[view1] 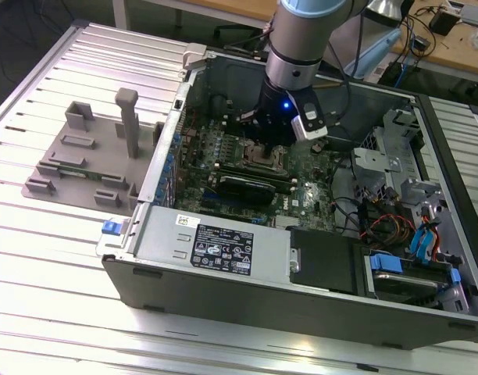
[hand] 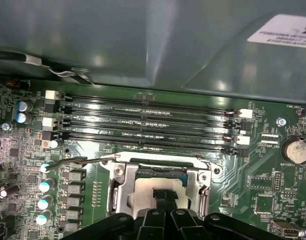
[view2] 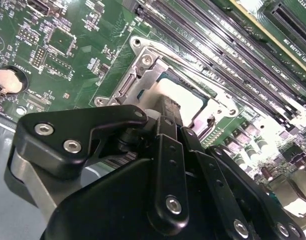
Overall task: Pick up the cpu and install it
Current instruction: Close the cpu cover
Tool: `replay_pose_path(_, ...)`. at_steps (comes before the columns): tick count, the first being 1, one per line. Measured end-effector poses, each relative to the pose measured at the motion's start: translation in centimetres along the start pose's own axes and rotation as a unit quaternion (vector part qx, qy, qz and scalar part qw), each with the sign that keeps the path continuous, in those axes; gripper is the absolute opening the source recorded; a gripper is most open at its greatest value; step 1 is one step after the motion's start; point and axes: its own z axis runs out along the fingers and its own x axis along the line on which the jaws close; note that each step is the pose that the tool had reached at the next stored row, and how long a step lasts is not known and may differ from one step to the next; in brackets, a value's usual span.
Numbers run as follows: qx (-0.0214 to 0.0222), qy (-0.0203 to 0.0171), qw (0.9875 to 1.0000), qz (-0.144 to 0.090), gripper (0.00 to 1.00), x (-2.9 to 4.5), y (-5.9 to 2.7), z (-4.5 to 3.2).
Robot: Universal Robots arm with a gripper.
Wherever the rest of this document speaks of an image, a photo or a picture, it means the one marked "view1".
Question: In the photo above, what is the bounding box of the silver CPU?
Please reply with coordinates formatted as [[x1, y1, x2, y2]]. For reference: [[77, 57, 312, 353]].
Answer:
[[248, 146, 272, 163]]

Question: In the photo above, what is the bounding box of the CPU socket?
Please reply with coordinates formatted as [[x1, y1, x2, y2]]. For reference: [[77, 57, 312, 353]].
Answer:
[[242, 138, 291, 172]]

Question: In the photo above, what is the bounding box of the black graphics card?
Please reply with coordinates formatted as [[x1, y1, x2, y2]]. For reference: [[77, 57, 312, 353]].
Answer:
[[214, 174, 278, 208]]

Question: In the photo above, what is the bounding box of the green motherboard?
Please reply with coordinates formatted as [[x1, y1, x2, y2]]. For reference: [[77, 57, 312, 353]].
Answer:
[[172, 111, 344, 238]]

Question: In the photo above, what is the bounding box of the silver drive cage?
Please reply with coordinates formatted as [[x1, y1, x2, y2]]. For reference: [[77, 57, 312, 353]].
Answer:
[[350, 108, 426, 189]]

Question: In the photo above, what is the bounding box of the black drive bay cover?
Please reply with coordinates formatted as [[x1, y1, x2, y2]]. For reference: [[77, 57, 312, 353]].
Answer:
[[288, 227, 366, 297]]

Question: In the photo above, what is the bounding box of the grey power supply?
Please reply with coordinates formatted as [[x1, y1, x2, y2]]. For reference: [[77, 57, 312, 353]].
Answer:
[[134, 205, 294, 287]]

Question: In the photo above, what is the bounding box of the grey parts rack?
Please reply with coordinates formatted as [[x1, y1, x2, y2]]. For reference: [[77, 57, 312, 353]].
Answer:
[[20, 87, 166, 215]]

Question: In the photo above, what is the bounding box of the black PC case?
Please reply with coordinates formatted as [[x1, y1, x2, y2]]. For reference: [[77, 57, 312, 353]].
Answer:
[[94, 41, 478, 352]]

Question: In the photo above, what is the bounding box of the blue case latch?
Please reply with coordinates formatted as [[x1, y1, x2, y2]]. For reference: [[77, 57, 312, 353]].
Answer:
[[99, 220, 120, 238]]

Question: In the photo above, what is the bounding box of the green RAM stick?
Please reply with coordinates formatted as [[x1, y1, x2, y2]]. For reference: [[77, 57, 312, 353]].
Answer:
[[55, 166, 104, 180]]

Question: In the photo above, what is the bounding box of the white desk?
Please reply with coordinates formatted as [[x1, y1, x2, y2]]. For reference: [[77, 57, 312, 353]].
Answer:
[[112, 0, 277, 31]]

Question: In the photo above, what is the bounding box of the wooden desk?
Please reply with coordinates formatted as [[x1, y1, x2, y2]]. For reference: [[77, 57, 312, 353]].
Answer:
[[391, 0, 478, 81]]

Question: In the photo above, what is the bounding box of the hard disk in blue carrier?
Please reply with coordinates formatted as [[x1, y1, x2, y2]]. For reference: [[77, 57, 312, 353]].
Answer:
[[362, 252, 466, 312]]

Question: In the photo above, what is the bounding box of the black box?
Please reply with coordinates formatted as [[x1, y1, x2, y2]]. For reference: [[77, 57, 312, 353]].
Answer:
[[429, 8, 458, 37]]

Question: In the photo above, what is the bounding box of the grey flat device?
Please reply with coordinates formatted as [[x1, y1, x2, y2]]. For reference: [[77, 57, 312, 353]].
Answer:
[[459, 4, 478, 27]]

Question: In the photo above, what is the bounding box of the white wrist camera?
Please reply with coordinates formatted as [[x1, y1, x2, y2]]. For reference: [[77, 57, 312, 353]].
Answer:
[[291, 100, 329, 141]]

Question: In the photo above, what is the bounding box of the red wire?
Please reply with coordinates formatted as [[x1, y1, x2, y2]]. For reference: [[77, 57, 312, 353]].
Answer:
[[358, 213, 415, 240]]

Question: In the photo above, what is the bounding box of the yellow wire bundle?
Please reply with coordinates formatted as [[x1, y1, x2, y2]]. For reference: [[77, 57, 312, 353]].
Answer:
[[393, 216, 412, 246]]

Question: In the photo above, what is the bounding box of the blue flat wire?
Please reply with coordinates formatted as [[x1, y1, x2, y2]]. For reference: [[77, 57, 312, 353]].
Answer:
[[410, 227, 430, 262], [423, 222, 440, 270]]

